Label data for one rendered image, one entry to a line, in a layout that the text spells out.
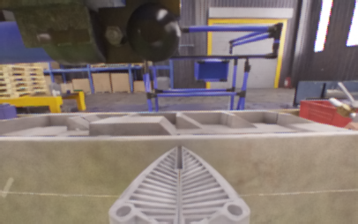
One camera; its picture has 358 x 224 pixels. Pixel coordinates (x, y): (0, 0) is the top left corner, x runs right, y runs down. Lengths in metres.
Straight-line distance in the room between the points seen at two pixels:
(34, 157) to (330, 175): 0.43
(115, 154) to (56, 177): 0.10
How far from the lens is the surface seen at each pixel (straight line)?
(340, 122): 1.15
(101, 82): 10.42
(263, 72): 12.19
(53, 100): 4.84
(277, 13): 12.58
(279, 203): 0.28
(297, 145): 0.25
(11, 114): 1.61
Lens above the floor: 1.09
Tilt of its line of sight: 15 degrees down
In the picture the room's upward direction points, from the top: 1 degrees counter-clockwise
